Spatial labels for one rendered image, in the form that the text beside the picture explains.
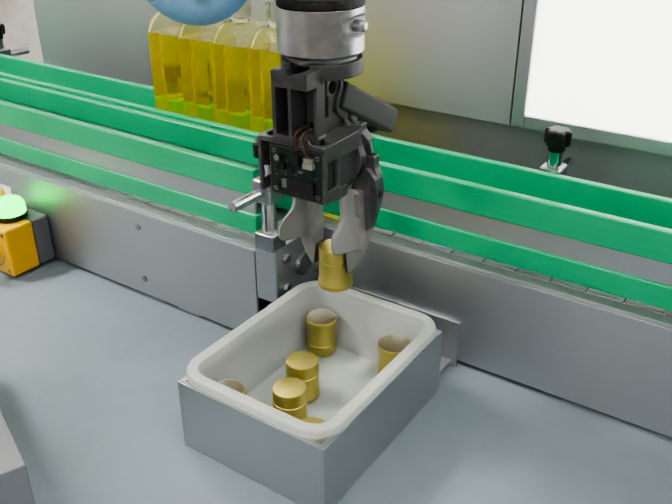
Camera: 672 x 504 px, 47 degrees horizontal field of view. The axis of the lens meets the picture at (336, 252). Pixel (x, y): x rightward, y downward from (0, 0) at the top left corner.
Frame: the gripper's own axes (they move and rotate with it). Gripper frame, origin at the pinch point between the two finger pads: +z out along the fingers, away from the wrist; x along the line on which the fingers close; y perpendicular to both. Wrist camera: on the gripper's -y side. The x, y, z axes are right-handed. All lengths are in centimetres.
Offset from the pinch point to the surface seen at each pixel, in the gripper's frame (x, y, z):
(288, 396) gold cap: 1.0, 10.4, 10.7
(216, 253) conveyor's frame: -18.4, -2.9, 6.5
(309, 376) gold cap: 0.2, 5.6, 11.7
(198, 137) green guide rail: -28.4, -12.5, -3.2
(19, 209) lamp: -51, -1, 8
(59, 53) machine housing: -82, -36, -3
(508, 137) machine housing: 5.5, -32.5, -3.2
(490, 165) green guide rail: 7.8, -20.6, -3.9
